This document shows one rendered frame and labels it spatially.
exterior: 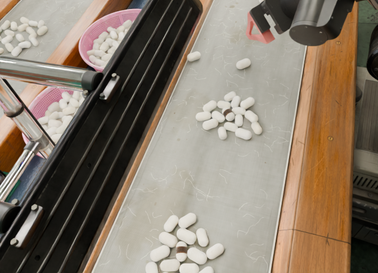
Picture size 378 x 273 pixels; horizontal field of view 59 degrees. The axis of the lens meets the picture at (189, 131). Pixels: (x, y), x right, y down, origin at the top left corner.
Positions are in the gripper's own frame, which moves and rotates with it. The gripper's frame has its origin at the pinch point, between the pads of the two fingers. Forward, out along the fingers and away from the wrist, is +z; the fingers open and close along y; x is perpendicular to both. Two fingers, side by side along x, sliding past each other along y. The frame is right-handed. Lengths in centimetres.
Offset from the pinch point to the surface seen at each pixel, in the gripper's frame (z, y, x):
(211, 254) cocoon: -3.6, -36.3, -28.3
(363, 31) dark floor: 94, 128, -30
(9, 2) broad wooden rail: 65, -35, 55
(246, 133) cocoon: 5.4, -14.5, -17.1
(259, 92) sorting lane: 11.9, -2.6, -12.4
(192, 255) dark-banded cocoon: -2.5, -39.0, -26.8
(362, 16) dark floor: 100, 140, -23
